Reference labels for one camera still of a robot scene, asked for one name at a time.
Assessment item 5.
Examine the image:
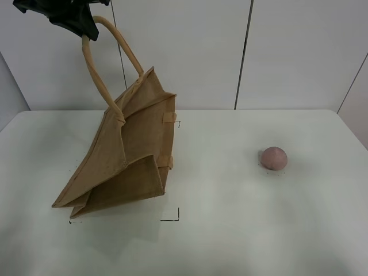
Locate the pink peach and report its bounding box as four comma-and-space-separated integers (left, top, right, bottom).
260, 147, 288, 171

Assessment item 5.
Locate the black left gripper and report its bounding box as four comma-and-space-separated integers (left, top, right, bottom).
13, 0, 110, 41

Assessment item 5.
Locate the brown linen tote bag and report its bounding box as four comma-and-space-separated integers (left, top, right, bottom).
53, 16, 177, 219

